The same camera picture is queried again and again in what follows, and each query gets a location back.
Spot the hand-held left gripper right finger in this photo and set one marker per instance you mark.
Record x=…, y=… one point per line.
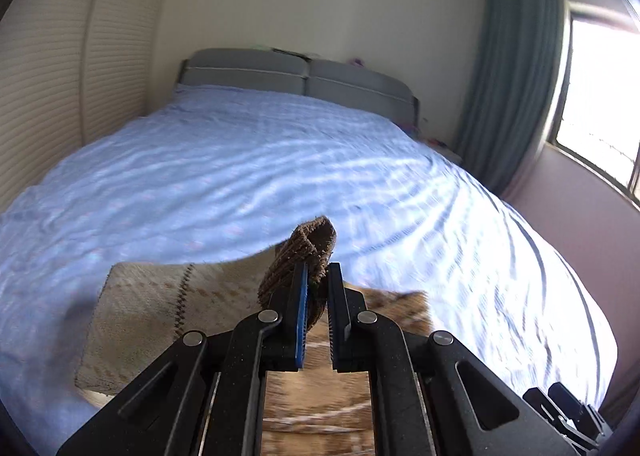
x=334, y=326

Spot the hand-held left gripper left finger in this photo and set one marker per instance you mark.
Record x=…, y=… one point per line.
x=300, y=321

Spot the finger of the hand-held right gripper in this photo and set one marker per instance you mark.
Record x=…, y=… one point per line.
x=575, y=416

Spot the brown patterned knit sweater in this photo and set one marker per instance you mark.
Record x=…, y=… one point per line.
x=305, y=243

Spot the bed with blue floral sheet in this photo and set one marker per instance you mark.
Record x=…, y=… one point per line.
x=250, y=170

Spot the grey padded headboard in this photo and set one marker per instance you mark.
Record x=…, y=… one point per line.
x=345, y=78

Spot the teal curtain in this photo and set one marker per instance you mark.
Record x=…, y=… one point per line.
x=510, y=75

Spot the cream ribbed wardrobe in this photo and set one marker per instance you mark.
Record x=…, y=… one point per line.
x=60, y=60

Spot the window with metal frame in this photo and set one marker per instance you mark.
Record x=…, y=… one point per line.
x=600, y=85

